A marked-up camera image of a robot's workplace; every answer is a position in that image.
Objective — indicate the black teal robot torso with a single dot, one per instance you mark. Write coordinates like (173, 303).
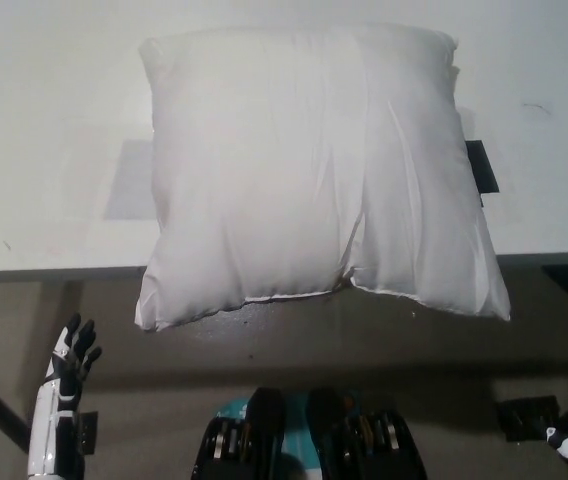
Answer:
(264, 440)

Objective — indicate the white square pillow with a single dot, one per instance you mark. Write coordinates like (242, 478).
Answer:
(314, 185)

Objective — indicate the short curved black thread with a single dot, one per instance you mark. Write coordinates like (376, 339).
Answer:
(536, 107)

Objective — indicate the black tape patch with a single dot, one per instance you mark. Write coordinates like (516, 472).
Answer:
(481, 167)

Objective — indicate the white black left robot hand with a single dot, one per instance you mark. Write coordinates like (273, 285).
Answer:
(56, 415)

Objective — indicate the black table foot plate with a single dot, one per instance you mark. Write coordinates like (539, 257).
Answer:
(90, 432)
(526, 417)

